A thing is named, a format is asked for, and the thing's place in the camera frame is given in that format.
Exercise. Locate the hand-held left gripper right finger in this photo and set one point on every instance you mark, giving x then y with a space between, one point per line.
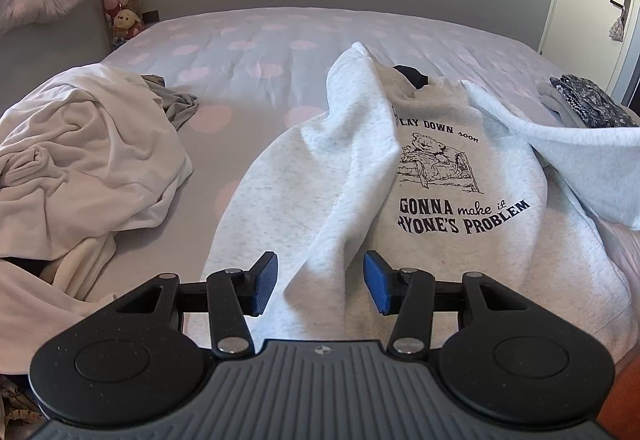
376 282

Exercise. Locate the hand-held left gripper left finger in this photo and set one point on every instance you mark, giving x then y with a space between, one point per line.
264 282

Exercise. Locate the light grey printed sweatshirt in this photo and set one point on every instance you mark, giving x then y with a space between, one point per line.
340 159

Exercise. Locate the olive grey garment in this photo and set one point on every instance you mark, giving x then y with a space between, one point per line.
177 102

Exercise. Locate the navy blue garment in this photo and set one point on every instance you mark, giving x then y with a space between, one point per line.
411 75

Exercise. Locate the bed with pink-dotted sheet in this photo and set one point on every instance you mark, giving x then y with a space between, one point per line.
260 69

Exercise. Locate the cream white garment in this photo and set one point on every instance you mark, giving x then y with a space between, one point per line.
85 154

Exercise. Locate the folded grey garment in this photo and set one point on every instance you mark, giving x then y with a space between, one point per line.
557 102

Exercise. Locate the dark patterned folded garment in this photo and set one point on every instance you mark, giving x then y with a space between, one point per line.
590 102

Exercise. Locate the small patterned hanging pouch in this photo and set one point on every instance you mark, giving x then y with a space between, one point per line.
617 27

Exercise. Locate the black wall socket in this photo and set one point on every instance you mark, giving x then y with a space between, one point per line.
150 15

